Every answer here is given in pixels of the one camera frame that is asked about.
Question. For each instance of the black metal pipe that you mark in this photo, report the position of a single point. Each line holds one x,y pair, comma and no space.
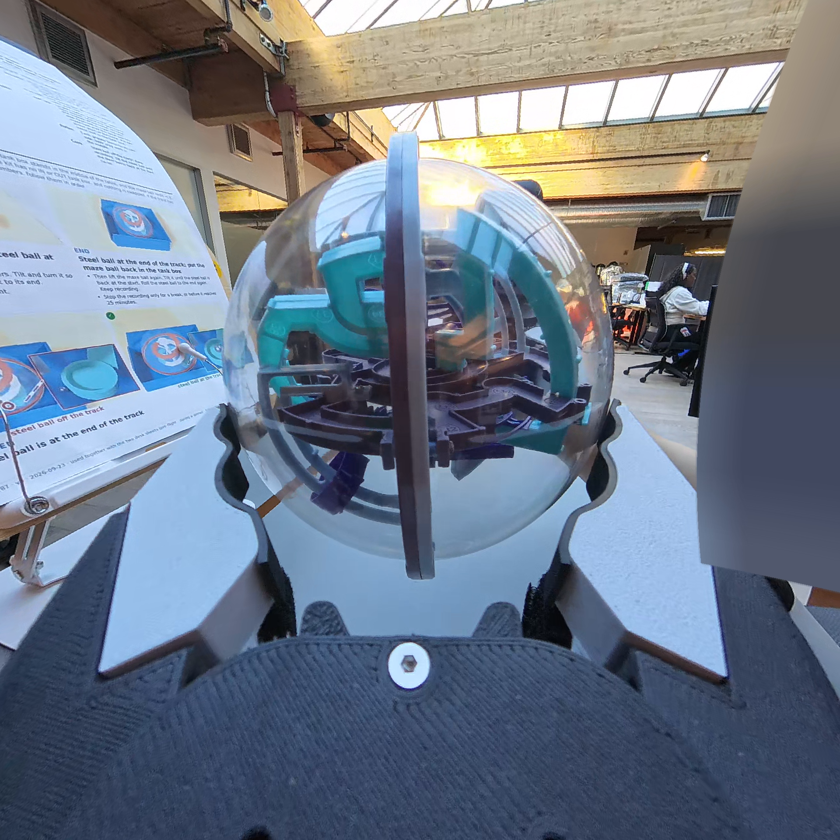
170,54

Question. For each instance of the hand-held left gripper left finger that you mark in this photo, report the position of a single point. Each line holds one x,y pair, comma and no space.
177,571

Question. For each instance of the white wall vent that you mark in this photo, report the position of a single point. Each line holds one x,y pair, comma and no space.
722,207

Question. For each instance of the black office chair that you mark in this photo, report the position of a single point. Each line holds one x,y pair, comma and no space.
659,348

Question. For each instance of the clear plastic maze ball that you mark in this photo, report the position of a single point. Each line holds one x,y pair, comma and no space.
420,354

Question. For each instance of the grey wall vent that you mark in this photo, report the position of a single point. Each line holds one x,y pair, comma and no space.
65,43
240,141

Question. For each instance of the white document stand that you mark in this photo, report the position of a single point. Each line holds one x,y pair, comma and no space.
39,590

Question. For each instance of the person's right forearm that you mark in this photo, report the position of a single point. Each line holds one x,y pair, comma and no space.
679,459

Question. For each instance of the printed instruction sheet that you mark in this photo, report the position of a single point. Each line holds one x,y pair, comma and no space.
98,295

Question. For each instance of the silver ventilation duct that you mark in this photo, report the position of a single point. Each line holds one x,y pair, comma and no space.
623,213

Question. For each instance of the wooden edged office desk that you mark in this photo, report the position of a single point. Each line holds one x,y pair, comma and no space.
630,308

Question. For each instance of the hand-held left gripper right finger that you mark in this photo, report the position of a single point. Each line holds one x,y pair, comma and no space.
643,571

